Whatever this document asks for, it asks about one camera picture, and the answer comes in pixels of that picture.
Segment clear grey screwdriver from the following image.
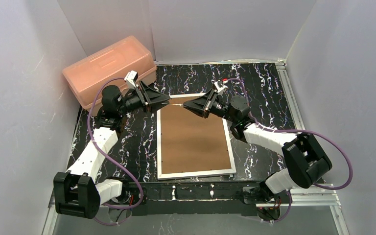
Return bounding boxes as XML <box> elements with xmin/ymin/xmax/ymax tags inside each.
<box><xmin>162</xmin><ymin>103</ymin><xmax>184</xmax><ymax>107</ymax></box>

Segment white picture frame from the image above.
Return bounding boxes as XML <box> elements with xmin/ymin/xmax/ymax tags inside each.
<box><xmin>157</xmin><ymin>94</ymin><xmax>236</xmax><ymax>180</ymax></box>

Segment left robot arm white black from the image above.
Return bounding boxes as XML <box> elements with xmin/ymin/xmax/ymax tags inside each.
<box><xmin>53</xmin><ymin>81</ymin><xmax>170</xmax><ymax>219</ymax></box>

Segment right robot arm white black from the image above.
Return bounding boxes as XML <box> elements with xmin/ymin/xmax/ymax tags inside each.
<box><xmin>183</xmin><ymin>90</ymin><xmax>332</xmax><ymax>199</ymax></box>

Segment translucent orange plastic box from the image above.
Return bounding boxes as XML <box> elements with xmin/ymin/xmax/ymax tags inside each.
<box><xmin>62</xmin><ymin>36</ymin><xmax>157</xmax><ymax>111</ymax></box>

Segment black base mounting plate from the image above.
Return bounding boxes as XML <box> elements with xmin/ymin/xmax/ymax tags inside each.
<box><xmin>98</xmin><ymin>181</ymin><xmax>292</xmax><ymax>216</ymax></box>

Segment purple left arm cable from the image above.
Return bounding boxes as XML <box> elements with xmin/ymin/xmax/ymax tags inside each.
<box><xmin>87</xmin><ymin>77</ymin><xmax>144</xmax><ymax>227</ymax></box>

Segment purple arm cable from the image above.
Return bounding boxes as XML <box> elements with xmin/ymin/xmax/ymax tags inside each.
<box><xmin>87</xmin><ymin>77</ymin><xmax>144</xmax><ymax>227</ymax></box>
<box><xmin>227</xmin><ymin>77</ymin><xmax>354</xmax><ymax>224</ymax></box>

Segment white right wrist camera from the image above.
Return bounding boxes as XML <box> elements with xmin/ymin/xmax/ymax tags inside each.
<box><xmin>213</xmin><ymin>79</ymin><xmax>228</xmax><ymax>95</ymax></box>

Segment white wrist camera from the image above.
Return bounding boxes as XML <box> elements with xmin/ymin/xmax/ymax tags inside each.
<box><xmin>124</xmin><ymin>70</ymin><xmax>138</xmax><ymax>90</ymax></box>
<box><xmin>213</xmin><ymin>79</ymin><xmax>228</xmax><ymax>95</ymax></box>

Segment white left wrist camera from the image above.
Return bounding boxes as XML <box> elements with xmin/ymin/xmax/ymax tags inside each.
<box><xmin>124</xmin><ymin>70</ymin><xmax>138</xmax><ymax>90</ymax></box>

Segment aluminium right side rail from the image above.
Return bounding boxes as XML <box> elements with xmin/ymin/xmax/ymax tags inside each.
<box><xmin>275</xmin><ymin>61</ymin><xmax>331</xmax><ymax>188</ymax></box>

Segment aluminium rail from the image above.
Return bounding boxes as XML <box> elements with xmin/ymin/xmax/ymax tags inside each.
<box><xmin>275</xmin><ymin>61</ymin><xmax>331</xmax><ymax>188</ymax></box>
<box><xmin>43</xmin><ymin>187</ymin><xmax>348</xmax><ymax>235</ymax></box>

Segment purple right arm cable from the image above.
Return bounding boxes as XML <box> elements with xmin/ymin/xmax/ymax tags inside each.
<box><xmin>227</xmin><ymin>77</ymin><xmax>354</xmax><ymax>224</ymax></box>

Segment aluminium front rail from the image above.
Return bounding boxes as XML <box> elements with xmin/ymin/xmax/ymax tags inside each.
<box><xmin>43</xmin><ymin>187</ymin><xmax>348</xmax><ymax>235</ymax></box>

